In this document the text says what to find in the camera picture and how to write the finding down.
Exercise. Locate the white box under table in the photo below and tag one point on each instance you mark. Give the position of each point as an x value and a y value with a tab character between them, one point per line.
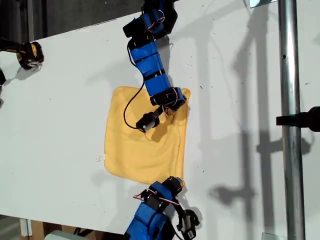
58	235

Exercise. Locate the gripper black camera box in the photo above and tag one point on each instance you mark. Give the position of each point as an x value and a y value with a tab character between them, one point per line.
147	123
188	223

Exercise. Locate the black clamp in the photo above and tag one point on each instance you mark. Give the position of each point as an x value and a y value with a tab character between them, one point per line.
300	119

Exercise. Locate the camera black stalk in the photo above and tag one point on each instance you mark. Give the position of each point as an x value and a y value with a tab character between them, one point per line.
158	112

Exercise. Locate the black object at table edge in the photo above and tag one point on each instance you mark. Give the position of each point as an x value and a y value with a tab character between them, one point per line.
2	77

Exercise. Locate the white table leg bracket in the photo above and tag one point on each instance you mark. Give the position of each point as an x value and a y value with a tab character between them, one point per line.
25	227

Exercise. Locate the steel post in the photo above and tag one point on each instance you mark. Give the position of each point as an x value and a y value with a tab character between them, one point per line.
291	150

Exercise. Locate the yellow microfibre towel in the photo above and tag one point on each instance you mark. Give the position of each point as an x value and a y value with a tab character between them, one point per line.
140	155

